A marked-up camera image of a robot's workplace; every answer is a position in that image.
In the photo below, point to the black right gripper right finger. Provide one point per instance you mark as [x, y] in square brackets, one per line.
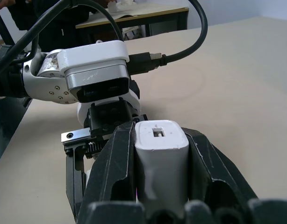
[204, 163]

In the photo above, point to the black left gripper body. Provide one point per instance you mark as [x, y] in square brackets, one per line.
[108, 116]

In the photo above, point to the small white object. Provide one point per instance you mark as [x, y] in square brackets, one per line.
[113, 5]

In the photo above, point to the person in black clothing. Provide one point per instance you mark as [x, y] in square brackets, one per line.
[54, 23]

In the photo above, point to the wooden table with black frame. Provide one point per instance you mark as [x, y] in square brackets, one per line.
[157, 13]

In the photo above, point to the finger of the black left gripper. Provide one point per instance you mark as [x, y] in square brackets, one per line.
[74, 177]

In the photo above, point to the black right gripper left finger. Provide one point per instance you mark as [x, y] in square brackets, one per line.
[110, 168]

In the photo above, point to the white charger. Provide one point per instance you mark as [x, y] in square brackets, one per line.
[161, 158]

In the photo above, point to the black metal bar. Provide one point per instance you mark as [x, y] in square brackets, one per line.
[3, 28]

